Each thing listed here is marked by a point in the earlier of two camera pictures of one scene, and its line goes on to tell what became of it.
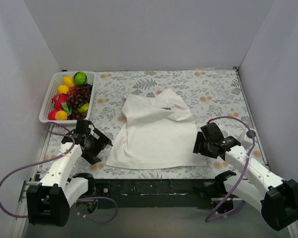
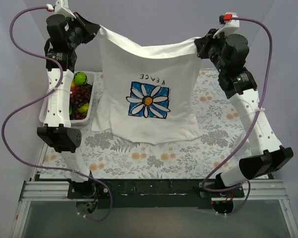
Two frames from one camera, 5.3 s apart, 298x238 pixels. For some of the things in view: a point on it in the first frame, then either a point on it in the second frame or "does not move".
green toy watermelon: [80, 78] does not move
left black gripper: [95, 146] -> [87, 29]
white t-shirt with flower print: [158, 132] -> [149, 94]
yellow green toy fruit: [84, 108] does not move
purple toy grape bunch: [77, 95] does not move
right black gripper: [201, 144] -> [204, 44]
